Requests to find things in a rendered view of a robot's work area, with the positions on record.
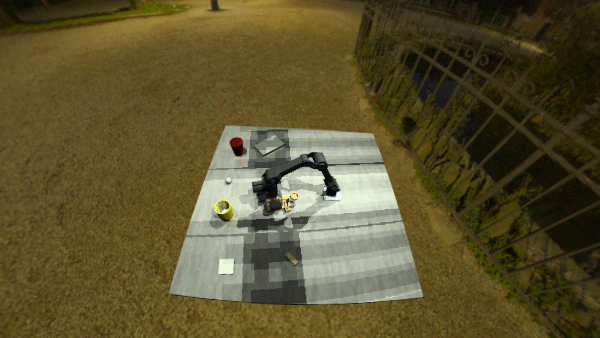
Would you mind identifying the red plastic cup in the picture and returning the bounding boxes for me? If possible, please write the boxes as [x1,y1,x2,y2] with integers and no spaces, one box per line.
[229,137,243,156]

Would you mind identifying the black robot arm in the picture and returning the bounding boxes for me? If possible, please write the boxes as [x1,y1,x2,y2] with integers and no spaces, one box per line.
[252,152,341,204]

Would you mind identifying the tan flat bar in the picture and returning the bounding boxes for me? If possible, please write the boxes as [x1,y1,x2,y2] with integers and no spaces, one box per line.
[285,253,298,266]

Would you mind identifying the yellow open cylinder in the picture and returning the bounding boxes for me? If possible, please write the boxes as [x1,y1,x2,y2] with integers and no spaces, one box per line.
[214,200,233,222]

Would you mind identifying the white flat rectangular panel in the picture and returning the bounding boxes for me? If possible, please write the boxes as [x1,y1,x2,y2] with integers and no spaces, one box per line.
[254,135,285,157]

